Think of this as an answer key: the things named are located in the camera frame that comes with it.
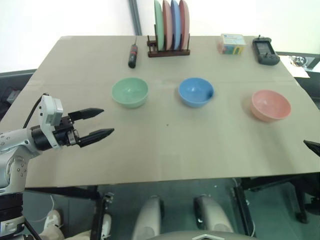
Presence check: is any white paper sheet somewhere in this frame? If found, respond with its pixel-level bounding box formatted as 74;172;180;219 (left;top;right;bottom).
287;55;311;79

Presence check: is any blue bowl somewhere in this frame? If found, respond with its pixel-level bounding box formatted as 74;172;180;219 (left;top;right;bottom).
177;76;216;109

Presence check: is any green plate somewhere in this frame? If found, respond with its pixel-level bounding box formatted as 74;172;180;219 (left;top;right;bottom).
153;0;166;51

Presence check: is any clear box with coloured items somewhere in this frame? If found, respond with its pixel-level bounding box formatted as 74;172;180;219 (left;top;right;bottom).
216;33;247;56

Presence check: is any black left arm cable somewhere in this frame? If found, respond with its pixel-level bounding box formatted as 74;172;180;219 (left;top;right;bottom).
23;93;49;130

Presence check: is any black handheld controller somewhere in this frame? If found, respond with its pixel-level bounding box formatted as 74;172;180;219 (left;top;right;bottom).
251;34;281;66

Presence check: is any grey metal pole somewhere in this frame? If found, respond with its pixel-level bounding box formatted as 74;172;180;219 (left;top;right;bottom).
128;0;143;36

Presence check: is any beige trouser leg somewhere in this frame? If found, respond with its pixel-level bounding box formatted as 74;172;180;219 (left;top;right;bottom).
36;224;94;240

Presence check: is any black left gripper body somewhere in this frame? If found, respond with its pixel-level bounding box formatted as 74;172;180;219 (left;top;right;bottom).
53;114;82;148

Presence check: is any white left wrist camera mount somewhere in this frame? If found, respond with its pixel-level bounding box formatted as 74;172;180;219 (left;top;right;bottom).
38;93;64;150

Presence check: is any blue plate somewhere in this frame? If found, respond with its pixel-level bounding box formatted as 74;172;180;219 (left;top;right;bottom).
170;0;182;50

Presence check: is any green bowl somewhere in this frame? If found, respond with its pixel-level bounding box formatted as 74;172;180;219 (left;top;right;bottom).
111;77;150;109

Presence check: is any red plate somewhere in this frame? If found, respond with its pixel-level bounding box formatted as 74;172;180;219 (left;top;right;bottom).
178;0;191;50

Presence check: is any dark wooden plate rack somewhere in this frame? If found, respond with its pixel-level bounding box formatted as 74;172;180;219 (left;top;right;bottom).
146;24;191;59

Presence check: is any dark low cabinet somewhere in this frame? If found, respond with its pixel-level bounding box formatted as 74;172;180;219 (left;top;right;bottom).
0;68;36;119

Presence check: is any black and red screwdriver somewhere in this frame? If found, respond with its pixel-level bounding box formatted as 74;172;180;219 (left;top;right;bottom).
127;35;140;69

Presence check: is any red bowl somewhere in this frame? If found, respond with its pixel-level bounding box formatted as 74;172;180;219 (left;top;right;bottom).
250;89;292;123

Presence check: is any white shoe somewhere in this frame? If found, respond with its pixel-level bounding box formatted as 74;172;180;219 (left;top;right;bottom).
43;208;64;233
101;213;113;238

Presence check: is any grey rounded robot leg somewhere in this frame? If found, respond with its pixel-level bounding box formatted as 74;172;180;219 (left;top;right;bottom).
193;194;235;235
130;194;166;240

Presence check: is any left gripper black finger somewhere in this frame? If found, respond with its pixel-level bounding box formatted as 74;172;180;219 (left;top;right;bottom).
77;128;116;149
67;107;105;122

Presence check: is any black table frame leg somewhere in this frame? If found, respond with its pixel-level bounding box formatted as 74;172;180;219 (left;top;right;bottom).
231;174;320;239
23;184;115;240

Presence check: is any dark side desk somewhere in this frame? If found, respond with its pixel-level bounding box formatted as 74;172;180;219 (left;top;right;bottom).
275;50;320;111

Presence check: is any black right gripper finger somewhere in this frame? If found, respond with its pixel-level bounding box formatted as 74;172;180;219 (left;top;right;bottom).
302;139;320;159

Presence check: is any grey robot torso front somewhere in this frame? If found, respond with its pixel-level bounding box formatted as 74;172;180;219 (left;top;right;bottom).
138;230;254;240

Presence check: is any pink plate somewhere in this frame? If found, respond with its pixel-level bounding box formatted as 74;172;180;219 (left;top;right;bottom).
161;0;174;50

